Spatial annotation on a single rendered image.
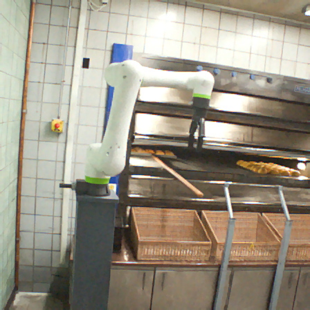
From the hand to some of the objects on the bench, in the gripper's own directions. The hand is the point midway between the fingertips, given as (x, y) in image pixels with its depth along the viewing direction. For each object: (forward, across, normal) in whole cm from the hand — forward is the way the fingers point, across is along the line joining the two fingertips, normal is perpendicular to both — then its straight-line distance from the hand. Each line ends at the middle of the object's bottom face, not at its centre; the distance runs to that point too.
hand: (194, 147), depth 188 cm
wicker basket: (+89, -82, +19) cm, 122 cm away
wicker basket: (+86, -76, +138) cm, 180 cm away
